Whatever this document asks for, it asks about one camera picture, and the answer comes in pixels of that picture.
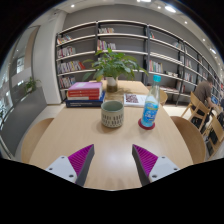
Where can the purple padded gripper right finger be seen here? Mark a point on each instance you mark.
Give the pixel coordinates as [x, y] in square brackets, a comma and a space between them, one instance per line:
[151, 167]

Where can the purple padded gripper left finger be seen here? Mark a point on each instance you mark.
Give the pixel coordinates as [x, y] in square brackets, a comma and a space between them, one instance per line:
[75, 167]

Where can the clear water bottle teal cap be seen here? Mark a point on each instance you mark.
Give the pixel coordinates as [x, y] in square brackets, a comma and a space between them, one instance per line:
[152, 102]

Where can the red round coaster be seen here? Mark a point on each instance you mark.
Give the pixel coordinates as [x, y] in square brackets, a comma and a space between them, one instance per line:
[145, 127]

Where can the wooden chair near left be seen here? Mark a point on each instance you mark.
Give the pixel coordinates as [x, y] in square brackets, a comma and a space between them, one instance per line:
[32, 138]

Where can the wooden chair near right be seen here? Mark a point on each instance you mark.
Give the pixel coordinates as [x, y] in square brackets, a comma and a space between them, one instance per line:
[192, 138]

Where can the dark blue bottom book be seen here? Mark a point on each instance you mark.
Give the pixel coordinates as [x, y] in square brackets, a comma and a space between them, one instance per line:
[85, 103]

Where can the green patterned ceramic cup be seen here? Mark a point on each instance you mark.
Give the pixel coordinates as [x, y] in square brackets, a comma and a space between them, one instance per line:
[112, 113]

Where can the wooden slat chair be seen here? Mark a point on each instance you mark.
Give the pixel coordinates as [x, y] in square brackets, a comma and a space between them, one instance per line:
[199, 115]
[215, 136]

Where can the open magazine on table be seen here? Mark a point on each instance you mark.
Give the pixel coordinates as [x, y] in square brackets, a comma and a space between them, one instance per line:
[134, 100]

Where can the red middle book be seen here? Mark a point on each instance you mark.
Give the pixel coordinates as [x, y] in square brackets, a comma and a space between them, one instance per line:
[85, 96]

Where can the pink top book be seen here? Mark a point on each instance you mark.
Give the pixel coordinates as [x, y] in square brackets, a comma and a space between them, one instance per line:
[85, 87]

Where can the black bag on chair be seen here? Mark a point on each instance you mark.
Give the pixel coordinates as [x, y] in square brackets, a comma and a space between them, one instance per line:
[220, 118]

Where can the seated person brown shirt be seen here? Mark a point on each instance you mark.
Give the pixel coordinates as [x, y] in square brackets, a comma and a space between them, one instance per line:
[203, 93]

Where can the small plant by window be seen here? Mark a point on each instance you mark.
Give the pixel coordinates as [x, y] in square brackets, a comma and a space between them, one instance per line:
[30, 85]

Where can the large grey bookshelf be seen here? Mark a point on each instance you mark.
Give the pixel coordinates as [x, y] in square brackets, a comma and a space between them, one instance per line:
[180, 64]

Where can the potted green plant in vase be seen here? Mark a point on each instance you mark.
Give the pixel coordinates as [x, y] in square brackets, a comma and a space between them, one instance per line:
[110, 66]

